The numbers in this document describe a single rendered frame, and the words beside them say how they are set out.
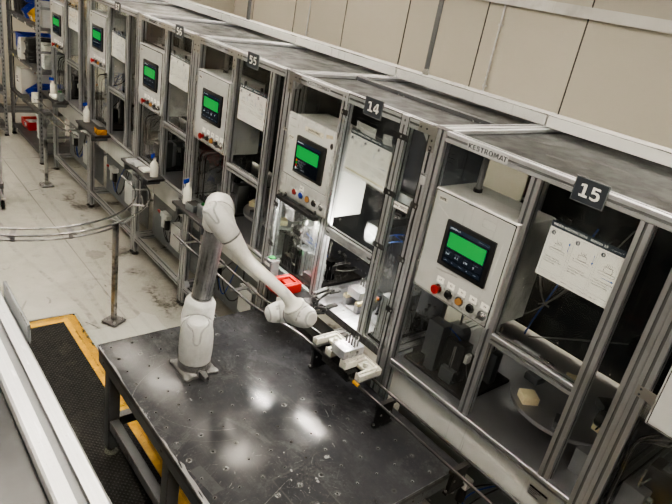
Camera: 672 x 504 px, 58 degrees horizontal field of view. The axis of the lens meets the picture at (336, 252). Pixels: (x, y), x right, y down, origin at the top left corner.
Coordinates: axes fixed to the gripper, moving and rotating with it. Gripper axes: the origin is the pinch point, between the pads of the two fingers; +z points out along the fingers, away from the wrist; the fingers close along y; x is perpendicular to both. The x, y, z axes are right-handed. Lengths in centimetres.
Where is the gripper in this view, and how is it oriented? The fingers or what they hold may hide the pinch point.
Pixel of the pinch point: (333, 298)
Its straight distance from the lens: 314.8
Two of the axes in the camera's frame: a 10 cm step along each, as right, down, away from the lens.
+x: -6.1, -4.2, 6.7
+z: 7.7, -1.4, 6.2
